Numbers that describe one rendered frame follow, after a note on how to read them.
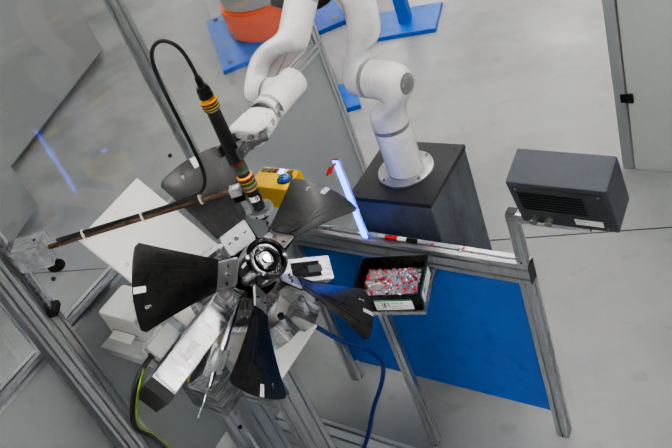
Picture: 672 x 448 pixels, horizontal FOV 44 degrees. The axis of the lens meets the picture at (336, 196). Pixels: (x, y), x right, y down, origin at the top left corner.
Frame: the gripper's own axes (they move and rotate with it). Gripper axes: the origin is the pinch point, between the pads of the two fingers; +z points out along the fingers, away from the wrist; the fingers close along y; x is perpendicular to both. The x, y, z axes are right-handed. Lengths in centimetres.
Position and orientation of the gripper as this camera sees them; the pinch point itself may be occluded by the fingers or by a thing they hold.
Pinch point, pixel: (232, 150)
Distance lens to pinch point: 212.8
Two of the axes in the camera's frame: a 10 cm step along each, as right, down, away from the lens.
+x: -3.0, -7.5, -5.9
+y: -8.3, -1.1, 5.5
